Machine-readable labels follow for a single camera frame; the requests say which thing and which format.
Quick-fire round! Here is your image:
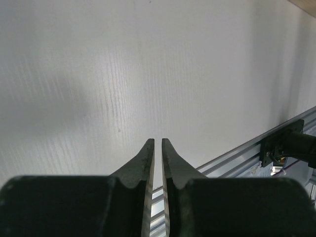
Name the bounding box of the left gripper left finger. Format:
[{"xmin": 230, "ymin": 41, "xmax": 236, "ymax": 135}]
[{"xmin": 0, "ymin": 139, "xmax": 155, "ymax": 237}]

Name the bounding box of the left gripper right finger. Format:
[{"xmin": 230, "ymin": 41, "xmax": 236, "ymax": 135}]
[{"xmin": 161, "ymin": 138, "xmax": 316, "ymax": 237}]

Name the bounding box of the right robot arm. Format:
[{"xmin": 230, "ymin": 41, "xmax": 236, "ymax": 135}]
[{"xmin": 281, "ymin": 131, "xmax": 316, "ymax": 169}]

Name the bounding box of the wooden compartment tray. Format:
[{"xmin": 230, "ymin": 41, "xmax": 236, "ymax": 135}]
[{"xmin": 289, "ymin": 0, "xmax": 316, "ymax": 18}]

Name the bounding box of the aluminium mounting rail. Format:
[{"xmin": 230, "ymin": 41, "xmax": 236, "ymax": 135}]
[{"xmin": 150, "ymin": 107, "xmax": 316, "ymax": 237}]

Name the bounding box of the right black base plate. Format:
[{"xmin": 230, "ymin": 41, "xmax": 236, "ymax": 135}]
[{"xmin": 259, "ymin": 119, "xmax": 304, "ymax": 167}]

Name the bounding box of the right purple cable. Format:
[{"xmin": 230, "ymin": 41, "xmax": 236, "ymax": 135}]
[{"xmin": 270, "ymin": 160, "xmax": 301, "ymax": 177}]

